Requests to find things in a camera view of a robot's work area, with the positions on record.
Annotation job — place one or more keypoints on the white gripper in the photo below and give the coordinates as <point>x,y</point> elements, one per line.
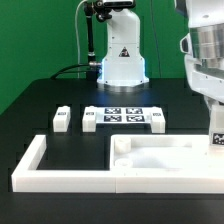
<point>208,82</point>

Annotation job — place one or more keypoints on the white desk top tray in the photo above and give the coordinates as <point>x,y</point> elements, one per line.
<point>178,152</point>

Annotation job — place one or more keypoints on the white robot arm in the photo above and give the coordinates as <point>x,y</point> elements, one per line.
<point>123,67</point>

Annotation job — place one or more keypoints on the marker tag plate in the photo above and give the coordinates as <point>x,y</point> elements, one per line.
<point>122,115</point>

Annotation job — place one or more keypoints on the white U-shaped fence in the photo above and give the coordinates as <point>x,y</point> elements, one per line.
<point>27,177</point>

